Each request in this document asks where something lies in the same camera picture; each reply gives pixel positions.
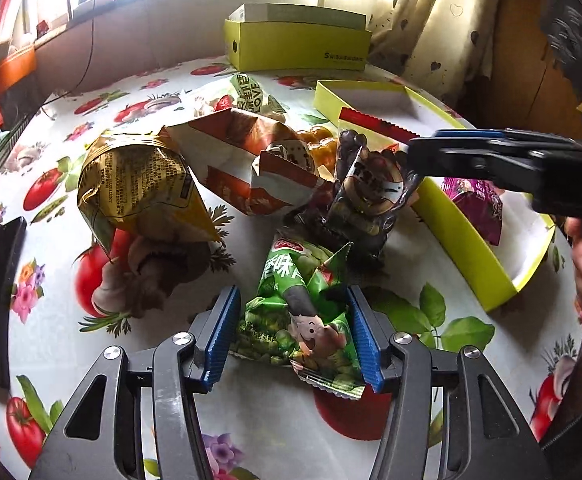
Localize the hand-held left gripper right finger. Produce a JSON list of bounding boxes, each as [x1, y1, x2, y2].
[[346, 285, 554, 480]]

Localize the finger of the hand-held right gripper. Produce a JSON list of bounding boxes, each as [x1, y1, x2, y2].
[[405, 135, 539, 193], [431, 128, 574, 147]]

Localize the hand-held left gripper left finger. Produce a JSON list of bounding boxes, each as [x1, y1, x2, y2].
[[27, 285, 244, 480]]

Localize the yellow-green box lid tray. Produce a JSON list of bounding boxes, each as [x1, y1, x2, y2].
[[313, 79, 556, 313]]

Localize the dark date packet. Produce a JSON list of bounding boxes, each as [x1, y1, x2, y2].
[[283, 129, 422, 266]]

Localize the clear braised egg packet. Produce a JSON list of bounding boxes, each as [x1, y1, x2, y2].
[[296, 125, 339, 181]]

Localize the gold snack bag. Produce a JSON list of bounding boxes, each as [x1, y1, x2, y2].
[[77, 127, 224, 256]]

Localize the small orange white snack packet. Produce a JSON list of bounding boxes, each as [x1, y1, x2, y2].
[[251, 140, 324, 206]]

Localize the large orange white snack bag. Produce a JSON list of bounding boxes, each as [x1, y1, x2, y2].
[[166, 107, 297, 216]]

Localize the purple snack packet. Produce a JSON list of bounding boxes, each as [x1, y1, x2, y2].
[[443, 177, 504, 246]]

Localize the brown wooden board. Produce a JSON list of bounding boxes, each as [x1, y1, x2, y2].
[[491, 0, 582, 136]]

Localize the red snack packet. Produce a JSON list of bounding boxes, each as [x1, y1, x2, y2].
[[338, 106, 422, 148]]

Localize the fruit print tablecloth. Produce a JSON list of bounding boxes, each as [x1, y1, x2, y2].
[[0, 52, 582, 480]]

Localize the cream heart print curtain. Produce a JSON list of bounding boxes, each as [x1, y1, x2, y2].
[[321, 0, 502, 86]]

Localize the yellow-green cardboard box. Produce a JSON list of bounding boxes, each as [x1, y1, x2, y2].
[[222, 2, 373, 71]]

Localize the green white snack packet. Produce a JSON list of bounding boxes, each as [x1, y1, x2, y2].
[[213, 72, 289, 121]]

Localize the orange storage rack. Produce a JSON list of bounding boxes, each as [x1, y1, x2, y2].
[[0, 45, 39, 153]]

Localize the thin black cable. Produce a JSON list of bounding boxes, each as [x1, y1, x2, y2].
[[38, 0, 97, 121]]

